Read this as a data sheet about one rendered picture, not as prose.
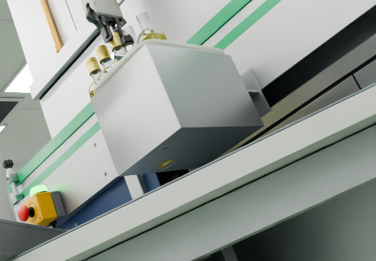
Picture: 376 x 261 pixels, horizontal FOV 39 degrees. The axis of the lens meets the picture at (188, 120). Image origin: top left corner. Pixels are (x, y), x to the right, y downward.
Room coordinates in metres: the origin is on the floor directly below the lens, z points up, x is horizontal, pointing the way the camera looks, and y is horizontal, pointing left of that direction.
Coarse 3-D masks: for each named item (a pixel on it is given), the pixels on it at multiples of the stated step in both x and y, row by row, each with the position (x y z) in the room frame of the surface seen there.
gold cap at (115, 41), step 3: (114, 33) 1.23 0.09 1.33; (117, 33) 1.24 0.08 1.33; (114, 36) 1.23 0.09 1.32; (117, 36) 1.24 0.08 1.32; (111, 39) 1.23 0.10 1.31; (114, 39) 1.23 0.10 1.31; (117, 39) 1.23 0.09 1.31; (111, 42) 1.23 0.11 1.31; (114, 42) 1.23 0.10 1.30; (117, 42) 1.23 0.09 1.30; (120, 42) 1.24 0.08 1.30; (111, 45) 1.24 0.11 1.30; (114, 45) 1.23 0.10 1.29; (117, 45) 1.23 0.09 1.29; (111, 48) 1.24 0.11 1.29
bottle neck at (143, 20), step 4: (144, 12) 1.17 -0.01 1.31; (136, 16) 1.17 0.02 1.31; (140, 16) 1.16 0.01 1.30; (144, 16) 1.17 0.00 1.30; (140, 20) 1.16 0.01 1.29; (144, 20) 1.16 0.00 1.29; (148, 20) 1.17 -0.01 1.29; (140, 24) 1.17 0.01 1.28; (144, 24) 1.16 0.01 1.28; (148, 24) 1.17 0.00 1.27; (140, 28) 1.17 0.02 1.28; (144, 28) 1.16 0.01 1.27
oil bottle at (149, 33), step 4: (148, 28) 1.15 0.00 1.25; (152, 28) 1.15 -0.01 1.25; (156, 28) 1.17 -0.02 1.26; (144, 32) 1.15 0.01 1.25; (148, 32) 1.14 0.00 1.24; (152, 32) 1.14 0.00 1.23; (156, 32) 1.16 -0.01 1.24; (160, 32) 1.17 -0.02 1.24; (140, 36) 1.16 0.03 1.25; (144, 36) 1.15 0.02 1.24; (148, 36) 1.15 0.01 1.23; (152, 36) 1.14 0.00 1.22; (156, 36) 1.15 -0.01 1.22; (160, 36) 1.16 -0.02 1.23; (164, 36) 1.18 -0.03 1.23; (140, 40) 1.16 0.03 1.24
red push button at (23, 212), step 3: (21, 207) 1.21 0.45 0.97; (24, 207) 1.20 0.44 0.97; (18, 210) 1.21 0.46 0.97; (21, 210) 1.21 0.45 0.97; (24, 210) 1.20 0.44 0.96; (27, 210) 1.20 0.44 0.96; (30, 210) 1.22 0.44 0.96; (18, 213) 1.22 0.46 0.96; (21, 213) 1.21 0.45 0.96; (24, 213) 1.20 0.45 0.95; (27, 213) 1.20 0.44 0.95; (30, 213) 1.22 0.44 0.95; (18, 216) 1.22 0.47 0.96; (21, 216) 1.21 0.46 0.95; (24, 216) 1.21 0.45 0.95; (27, 216) 1.21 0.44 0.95; (21, 219) 1.21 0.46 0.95; (24, 219) 1.21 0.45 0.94; (27, 219) 1.21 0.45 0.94
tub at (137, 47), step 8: (144, 40) 0.76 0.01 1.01; (152, 40) 0.77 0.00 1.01; (160, 40) 0.78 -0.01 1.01; (136, 48) 0.77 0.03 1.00; (184, 48) 0.84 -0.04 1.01; (192, 48) 0.84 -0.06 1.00; (200, 48) 0.86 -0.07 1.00; (208, 48) 0.88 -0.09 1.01; (216, 48) 0.89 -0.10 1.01; (128, 56) 0.78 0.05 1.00; (120, 64) 0.79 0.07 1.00; (112, 72) 0.81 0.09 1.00; (104, 80) 0.83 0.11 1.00; (96, 88) 0.84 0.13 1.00
